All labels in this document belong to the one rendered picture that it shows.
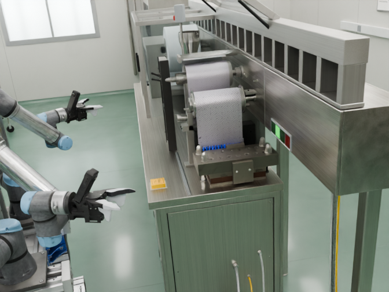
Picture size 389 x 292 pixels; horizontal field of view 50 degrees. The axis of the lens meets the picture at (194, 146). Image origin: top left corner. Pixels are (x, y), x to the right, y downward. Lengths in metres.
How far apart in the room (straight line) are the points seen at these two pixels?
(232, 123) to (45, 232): 1.12
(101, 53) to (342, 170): 6.52
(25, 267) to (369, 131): 1.35
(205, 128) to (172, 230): 0.53
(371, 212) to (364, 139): 0.35
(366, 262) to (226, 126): 0.91
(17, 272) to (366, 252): 1.34
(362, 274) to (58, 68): 6.65
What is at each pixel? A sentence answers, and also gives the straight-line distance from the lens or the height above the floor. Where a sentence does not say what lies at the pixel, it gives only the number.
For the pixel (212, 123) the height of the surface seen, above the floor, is 1.16.
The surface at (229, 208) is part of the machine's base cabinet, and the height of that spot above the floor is 0.80.
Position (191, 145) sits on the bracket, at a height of 1.02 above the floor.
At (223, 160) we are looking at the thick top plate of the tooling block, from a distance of 2.01.
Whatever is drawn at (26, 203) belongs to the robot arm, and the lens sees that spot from 1.43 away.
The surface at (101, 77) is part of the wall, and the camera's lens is 7.72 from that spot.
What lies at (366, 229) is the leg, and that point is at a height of 0.94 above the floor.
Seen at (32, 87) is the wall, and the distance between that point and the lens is 7.90.
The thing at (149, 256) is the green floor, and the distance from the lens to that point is 3.15.
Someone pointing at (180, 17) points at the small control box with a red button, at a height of 1.64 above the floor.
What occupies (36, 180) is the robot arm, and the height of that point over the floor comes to 1.24.
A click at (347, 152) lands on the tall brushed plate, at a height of 1.30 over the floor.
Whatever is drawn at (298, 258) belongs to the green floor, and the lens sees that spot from 3.08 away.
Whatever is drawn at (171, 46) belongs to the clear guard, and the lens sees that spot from 3.06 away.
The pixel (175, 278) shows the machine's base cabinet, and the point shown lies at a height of 0.44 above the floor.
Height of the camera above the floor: 1.85
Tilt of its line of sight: 22 degrees down
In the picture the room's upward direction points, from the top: 5 degrees counter-clockwise
